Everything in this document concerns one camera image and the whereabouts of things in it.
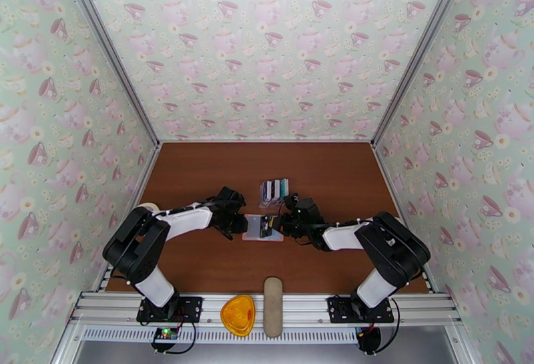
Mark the translucent plastic case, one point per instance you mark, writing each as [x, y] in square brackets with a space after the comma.
[252, 229]

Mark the black VIP card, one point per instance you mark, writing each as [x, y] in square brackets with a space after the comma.
[265, 227]

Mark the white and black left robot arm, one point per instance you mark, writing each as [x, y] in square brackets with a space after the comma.
[187, 219]

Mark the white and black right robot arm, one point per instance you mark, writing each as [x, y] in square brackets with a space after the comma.
[342, 237]

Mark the clear acrylic card stand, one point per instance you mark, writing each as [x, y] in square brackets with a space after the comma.
[267, 205]

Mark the beige oblong pad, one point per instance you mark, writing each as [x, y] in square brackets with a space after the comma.
[273, 308]

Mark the masking tape roll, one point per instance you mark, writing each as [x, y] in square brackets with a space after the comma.
[148, 206]

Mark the orange triangular plastic lid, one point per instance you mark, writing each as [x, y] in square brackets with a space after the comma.
[238, 317]

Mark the black round device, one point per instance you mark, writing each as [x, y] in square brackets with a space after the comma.
[369, 340]

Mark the small green circuit board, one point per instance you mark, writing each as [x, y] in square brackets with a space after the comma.
[165, 335]

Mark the aluminium profile front rail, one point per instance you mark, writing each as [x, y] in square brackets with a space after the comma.
[300, 308]

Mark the aluminium back rail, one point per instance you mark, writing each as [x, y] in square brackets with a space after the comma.
[267, 141]

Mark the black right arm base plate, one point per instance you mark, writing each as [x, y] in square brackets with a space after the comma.
[338, 308]

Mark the aluminium side rail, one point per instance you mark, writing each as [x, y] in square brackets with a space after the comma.
[144, 183]
[386, 171]

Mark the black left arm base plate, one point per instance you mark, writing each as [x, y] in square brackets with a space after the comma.
[190, 308]

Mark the aluminium corner post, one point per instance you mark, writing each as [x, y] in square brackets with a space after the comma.
[108, 47]
[423, 47]

